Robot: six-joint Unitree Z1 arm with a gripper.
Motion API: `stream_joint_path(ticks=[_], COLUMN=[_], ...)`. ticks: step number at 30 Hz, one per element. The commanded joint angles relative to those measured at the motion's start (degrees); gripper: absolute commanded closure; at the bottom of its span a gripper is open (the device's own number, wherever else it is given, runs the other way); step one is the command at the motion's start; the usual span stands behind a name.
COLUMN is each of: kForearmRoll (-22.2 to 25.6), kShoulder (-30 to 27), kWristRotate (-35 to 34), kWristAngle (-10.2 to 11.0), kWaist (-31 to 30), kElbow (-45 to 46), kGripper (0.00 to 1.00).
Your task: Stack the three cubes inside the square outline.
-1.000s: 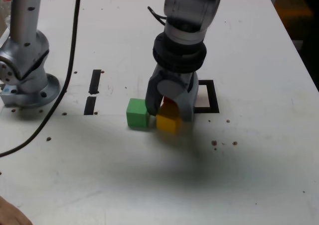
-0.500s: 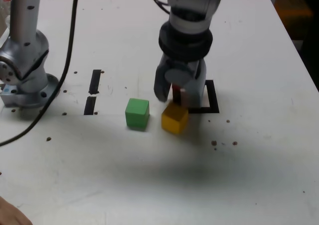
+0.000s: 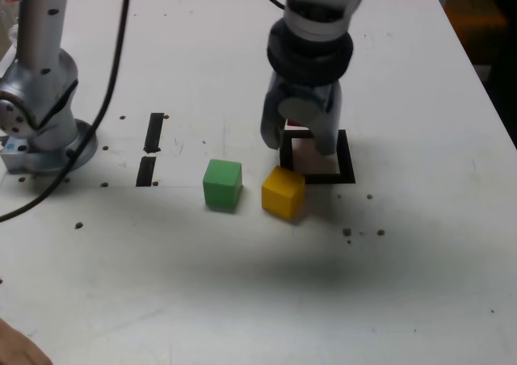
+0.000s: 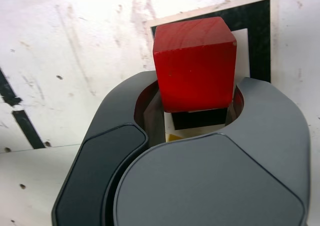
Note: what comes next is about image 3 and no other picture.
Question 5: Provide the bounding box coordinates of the green cube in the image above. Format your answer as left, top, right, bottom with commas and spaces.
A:
202, 158, 243, 212

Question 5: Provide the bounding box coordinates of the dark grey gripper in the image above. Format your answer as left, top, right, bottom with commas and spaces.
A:
260, 71, 345, 157

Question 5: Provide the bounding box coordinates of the black tape square outline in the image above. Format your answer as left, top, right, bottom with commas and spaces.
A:
278, 128, 355, 185

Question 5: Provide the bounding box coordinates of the orange background box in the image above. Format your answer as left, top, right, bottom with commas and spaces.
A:
443, 0, 508, 31

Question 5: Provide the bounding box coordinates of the yellow cube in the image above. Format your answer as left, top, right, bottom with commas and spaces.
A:
261, 166, 306, 220

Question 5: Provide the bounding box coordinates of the black tape strip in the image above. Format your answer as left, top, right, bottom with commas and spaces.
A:
136, 112, 166, 187

